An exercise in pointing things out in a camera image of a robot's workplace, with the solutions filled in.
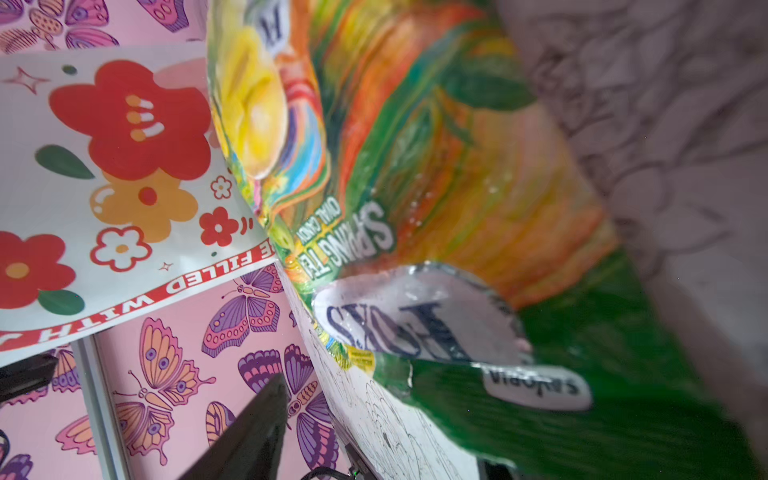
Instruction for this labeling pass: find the white paper bag with flower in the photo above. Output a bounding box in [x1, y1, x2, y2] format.
[1, 42, 275, 365]

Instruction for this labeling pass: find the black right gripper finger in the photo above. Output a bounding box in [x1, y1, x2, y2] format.
[181, 374, 288, 480]

